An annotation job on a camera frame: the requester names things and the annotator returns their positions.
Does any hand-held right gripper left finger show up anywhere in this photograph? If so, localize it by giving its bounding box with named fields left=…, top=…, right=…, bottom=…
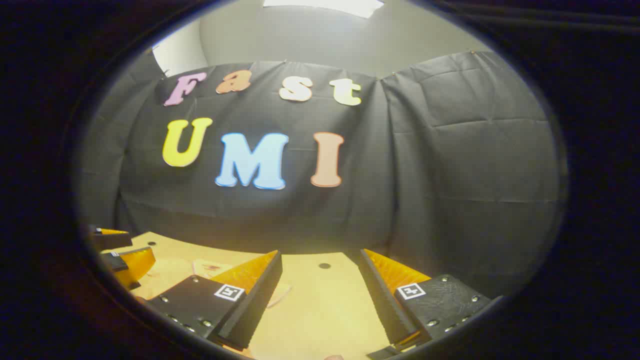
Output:
left=146, top=250, right=284, bottom=351

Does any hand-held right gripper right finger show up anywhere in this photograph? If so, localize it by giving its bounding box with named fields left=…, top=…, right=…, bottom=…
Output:
left=358, top=248, right=501, bottom=351

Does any orange T-shirt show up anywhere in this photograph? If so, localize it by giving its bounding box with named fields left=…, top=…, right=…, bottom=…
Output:
left=145, top=257, right=293, bottom=309

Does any black backdrop cloth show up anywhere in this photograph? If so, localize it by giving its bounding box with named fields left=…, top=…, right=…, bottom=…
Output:
left=75, top=50, right=568, bottom=301

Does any ceiling light panel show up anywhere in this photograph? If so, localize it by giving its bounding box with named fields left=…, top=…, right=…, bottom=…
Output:
left=262, top=0, right=386, bottom=19

